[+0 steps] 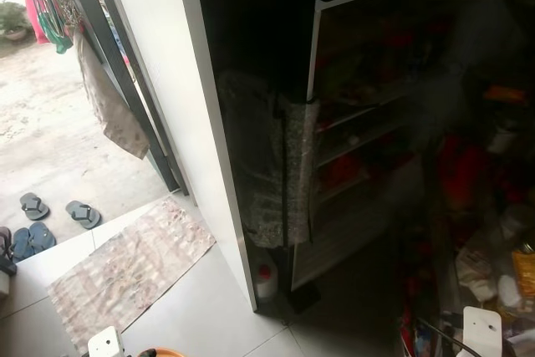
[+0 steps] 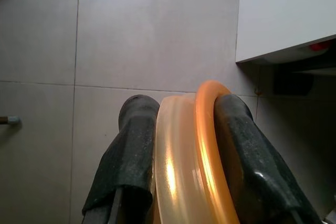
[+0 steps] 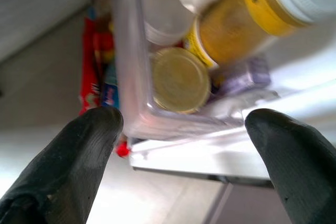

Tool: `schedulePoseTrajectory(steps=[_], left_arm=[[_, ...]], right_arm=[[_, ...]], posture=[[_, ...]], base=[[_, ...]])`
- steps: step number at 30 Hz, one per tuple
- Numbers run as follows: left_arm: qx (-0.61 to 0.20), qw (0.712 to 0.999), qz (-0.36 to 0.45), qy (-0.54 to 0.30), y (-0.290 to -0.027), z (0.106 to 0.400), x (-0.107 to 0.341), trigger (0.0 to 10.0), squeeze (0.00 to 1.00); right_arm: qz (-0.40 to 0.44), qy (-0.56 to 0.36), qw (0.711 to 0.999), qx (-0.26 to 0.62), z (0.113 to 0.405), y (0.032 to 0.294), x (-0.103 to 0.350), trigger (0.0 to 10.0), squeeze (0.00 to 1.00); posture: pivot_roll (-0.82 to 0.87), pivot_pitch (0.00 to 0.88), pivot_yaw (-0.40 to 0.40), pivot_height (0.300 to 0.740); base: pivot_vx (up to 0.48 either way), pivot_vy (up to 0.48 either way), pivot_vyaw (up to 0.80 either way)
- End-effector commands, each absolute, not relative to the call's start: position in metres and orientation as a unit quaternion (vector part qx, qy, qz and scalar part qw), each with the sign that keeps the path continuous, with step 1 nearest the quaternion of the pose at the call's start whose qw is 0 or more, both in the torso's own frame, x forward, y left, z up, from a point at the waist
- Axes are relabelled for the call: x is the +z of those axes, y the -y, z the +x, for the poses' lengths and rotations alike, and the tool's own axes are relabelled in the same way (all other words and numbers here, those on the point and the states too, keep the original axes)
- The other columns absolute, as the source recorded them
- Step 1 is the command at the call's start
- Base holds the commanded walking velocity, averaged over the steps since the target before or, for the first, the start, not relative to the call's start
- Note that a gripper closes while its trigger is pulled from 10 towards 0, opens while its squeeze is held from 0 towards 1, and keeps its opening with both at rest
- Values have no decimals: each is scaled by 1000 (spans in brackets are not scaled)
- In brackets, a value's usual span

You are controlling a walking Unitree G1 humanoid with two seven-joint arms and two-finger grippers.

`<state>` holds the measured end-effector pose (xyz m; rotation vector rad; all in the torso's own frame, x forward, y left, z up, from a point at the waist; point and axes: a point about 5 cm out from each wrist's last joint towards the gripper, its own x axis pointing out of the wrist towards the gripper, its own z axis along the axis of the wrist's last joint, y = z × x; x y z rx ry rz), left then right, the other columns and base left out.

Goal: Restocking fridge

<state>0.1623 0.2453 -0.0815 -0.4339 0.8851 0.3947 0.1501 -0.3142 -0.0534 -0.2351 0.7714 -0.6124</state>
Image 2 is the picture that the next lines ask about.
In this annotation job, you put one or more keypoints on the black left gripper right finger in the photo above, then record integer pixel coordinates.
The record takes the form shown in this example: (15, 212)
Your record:
(260, 176)

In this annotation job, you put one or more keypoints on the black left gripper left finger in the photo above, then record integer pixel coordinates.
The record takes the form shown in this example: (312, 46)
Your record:
(131, 155)

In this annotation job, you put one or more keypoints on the round container with orange lid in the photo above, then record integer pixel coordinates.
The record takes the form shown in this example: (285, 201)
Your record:
(183, 155)

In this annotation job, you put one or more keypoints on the metal furniture leg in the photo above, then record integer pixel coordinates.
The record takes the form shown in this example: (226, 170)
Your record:
(11, 119)

